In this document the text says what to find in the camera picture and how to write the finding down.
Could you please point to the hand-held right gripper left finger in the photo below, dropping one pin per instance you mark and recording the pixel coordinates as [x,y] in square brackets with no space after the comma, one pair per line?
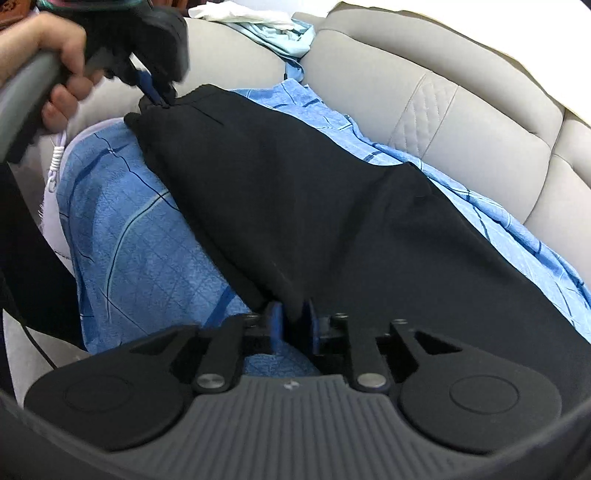
[275,325]

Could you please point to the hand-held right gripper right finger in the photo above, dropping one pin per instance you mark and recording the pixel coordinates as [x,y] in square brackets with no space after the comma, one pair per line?
[308,323]

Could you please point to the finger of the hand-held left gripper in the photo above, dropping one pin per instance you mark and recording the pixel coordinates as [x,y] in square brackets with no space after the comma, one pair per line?
[168,93]
[145,85]

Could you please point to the black pants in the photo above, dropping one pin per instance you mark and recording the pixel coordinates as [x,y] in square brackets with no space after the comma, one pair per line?
[300,194]

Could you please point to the person's left hand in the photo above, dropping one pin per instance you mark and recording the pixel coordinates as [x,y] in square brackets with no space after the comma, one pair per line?
[41,34]

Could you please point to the white cloth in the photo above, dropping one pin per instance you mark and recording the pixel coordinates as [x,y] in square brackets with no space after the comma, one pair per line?
[244,14]

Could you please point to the light blue white clothes pile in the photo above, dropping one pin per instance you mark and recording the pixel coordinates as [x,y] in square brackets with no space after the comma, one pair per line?
[281,41]

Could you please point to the blue checked bed sheet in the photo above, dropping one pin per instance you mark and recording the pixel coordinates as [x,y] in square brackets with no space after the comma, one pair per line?
[138,240]

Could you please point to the white fabric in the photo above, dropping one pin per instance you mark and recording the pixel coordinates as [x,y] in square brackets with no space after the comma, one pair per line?
[55,217]

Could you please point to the person's dark clothing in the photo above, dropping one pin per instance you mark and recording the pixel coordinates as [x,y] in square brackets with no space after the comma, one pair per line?
[27,240]

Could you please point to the grey leather sofa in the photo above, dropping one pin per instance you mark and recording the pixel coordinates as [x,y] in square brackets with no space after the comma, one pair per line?
[461,129]

